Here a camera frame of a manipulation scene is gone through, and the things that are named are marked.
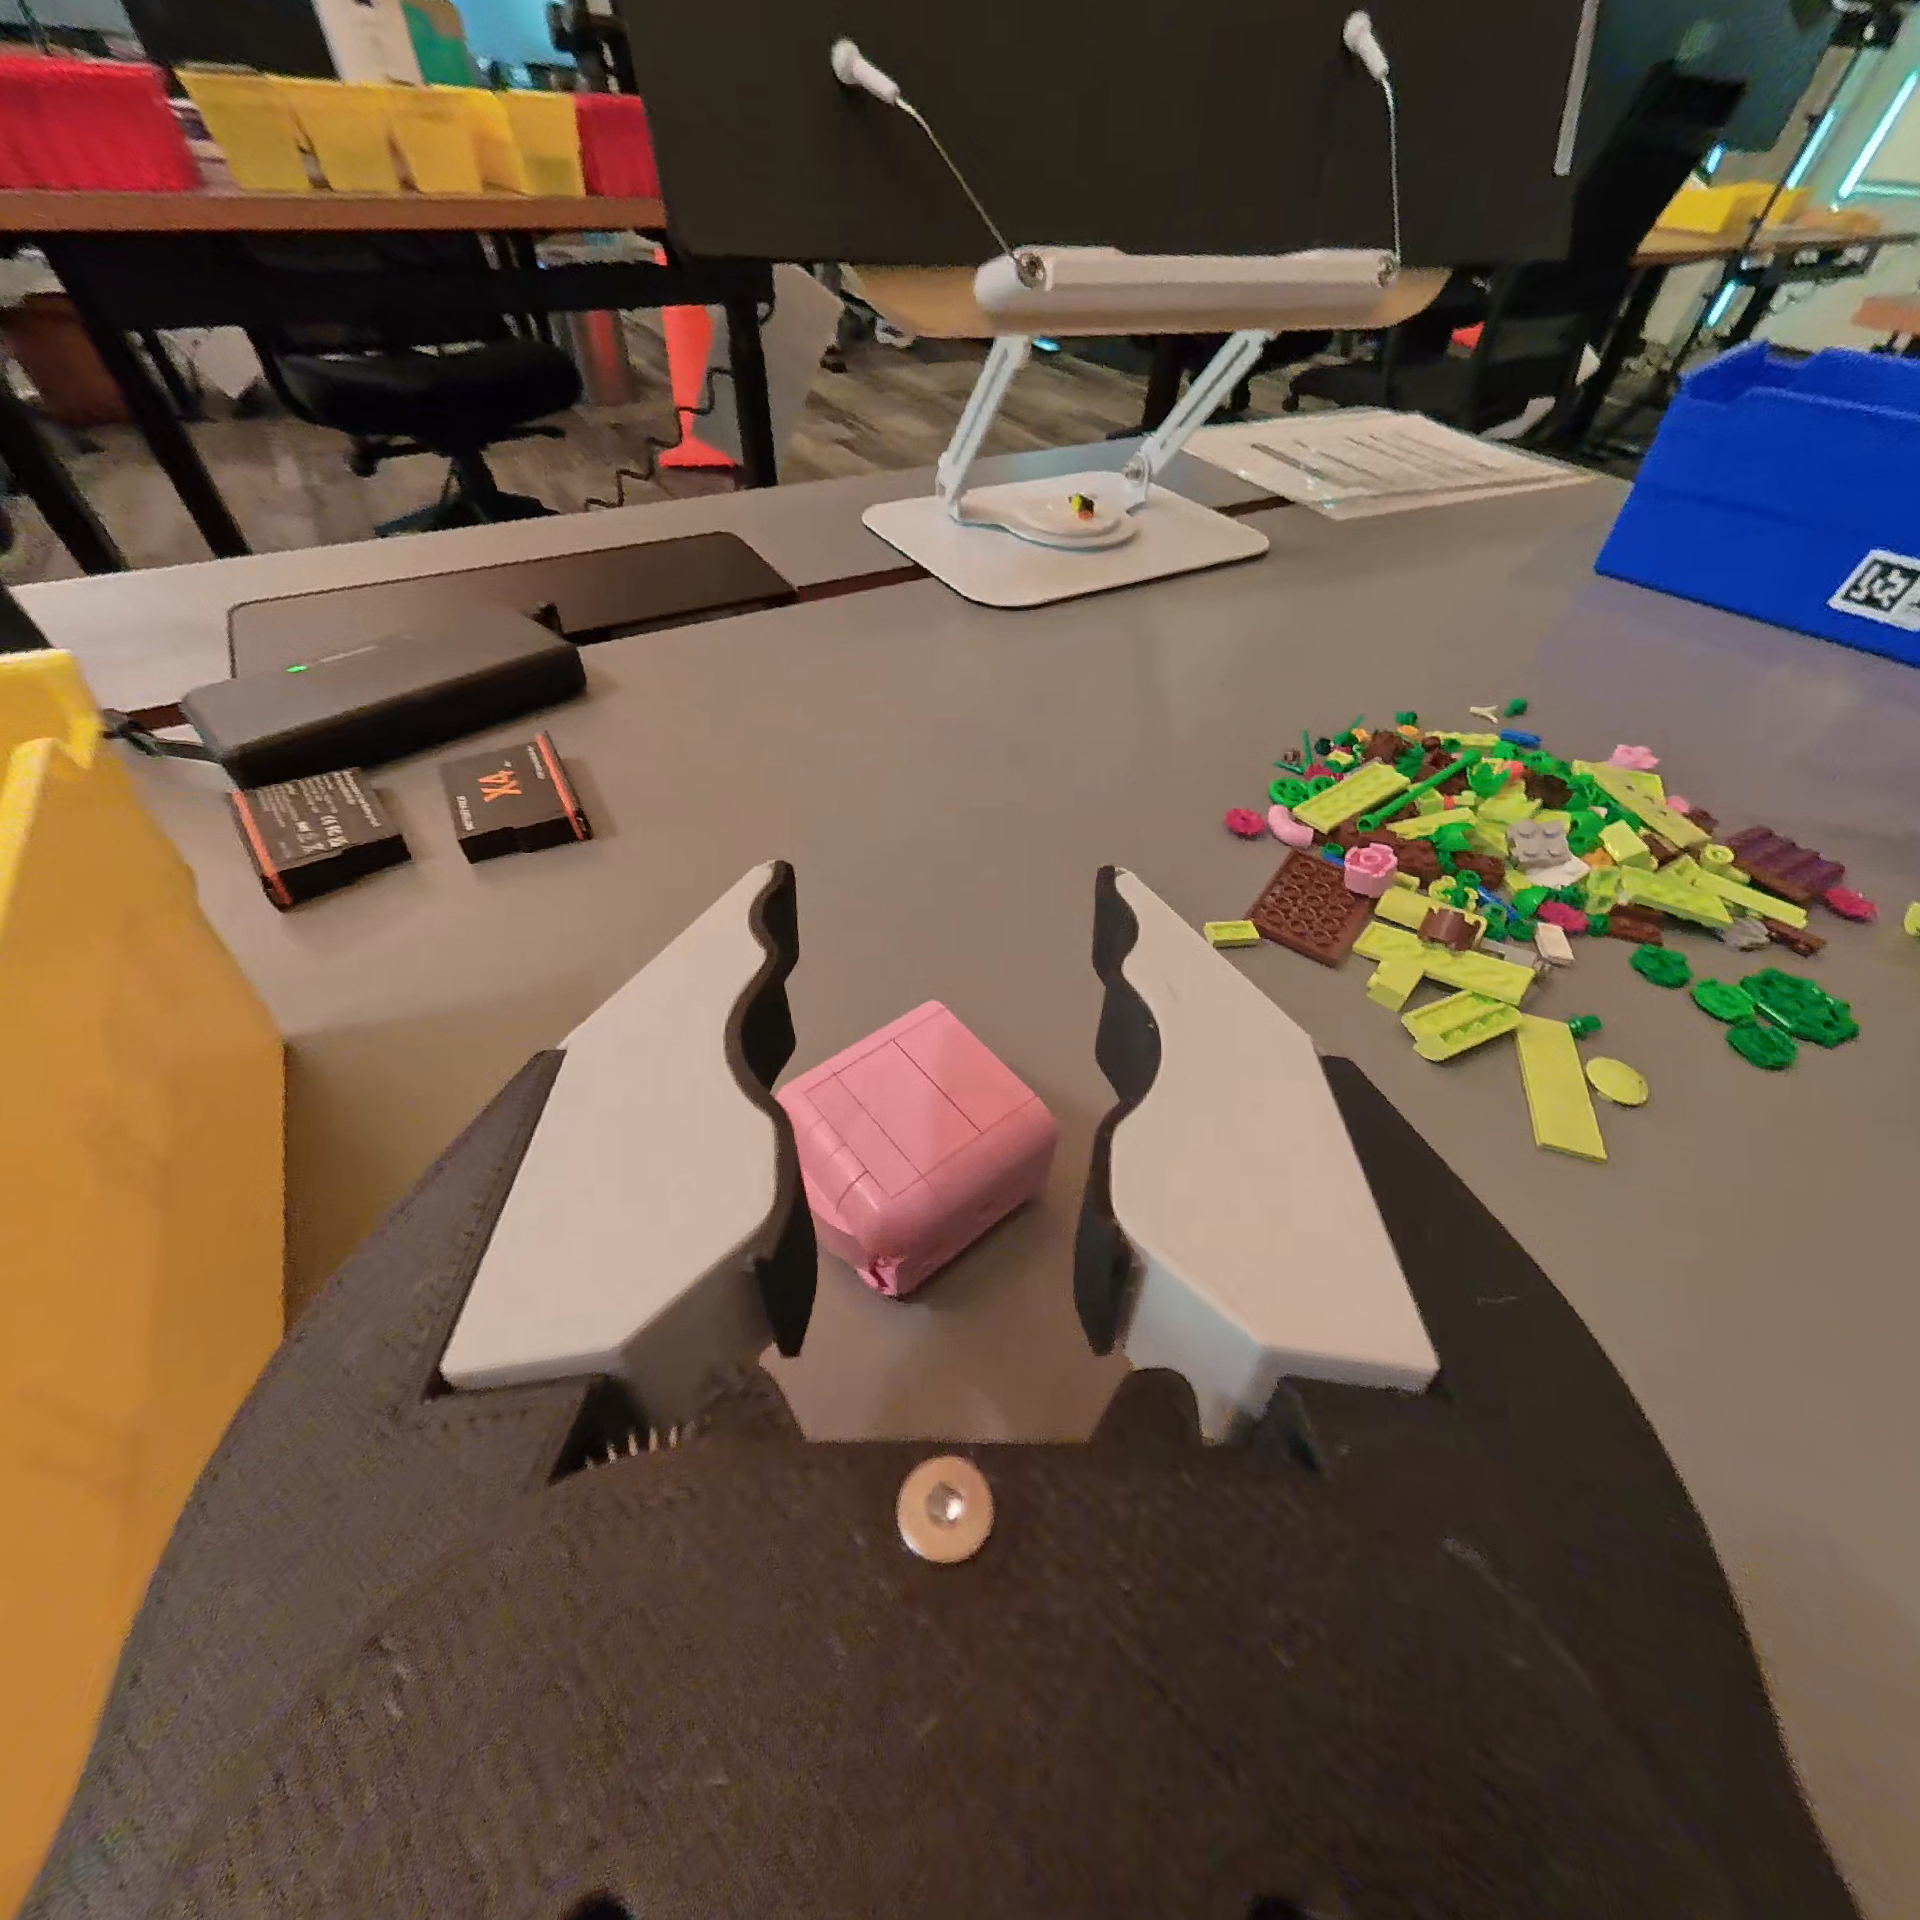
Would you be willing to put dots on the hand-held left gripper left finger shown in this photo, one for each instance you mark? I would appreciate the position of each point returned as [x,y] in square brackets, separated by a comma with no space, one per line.
[628,1202]

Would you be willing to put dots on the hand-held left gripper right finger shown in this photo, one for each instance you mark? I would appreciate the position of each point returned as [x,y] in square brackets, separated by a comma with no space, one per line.
[1259,1202]

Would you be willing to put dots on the pink toy brick cube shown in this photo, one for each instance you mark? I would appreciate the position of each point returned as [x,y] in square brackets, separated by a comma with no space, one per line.
[914,1126]

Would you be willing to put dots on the pile of toy bricks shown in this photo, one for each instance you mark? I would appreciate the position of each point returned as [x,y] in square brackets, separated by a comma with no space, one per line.
[1500,869]

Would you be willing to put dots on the large yellow storage bin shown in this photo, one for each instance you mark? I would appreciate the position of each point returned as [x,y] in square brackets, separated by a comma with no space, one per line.
[120,1202]

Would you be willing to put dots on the black power bank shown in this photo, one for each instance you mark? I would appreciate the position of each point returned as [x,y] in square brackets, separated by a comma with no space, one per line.
[388,699]

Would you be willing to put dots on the white folding stand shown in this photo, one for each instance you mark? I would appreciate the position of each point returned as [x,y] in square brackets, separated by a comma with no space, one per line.
[1050,564]

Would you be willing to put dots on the clear sheet with paper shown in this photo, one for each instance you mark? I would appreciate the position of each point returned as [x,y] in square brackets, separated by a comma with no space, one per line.
[1382,459]

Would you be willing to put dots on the orange cone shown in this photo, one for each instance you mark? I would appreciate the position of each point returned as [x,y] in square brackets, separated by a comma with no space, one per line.
[692,390]

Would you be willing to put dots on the black office chair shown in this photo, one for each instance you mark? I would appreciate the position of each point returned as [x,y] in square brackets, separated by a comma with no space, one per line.
[434,390]

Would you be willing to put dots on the blue storage bin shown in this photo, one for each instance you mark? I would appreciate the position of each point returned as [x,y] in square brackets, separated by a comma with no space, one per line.
[1724,495]

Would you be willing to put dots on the wooden top side table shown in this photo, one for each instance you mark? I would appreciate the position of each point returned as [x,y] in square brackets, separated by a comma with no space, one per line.
[300,213]

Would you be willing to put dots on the red storage bin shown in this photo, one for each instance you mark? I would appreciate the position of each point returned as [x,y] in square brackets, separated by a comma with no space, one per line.
[90,130]
[618,148]

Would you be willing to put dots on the small yellow storage bin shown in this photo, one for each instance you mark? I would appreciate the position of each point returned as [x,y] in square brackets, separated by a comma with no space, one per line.
[436,142]
[241,133]
[348,139]
[537,148]

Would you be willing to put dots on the black hanging panel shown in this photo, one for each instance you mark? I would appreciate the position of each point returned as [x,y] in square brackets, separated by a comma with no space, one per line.
[1126,136]

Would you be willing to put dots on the black camera battery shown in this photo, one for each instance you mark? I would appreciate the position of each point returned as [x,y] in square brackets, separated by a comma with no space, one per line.
[515,798]
[323,837]

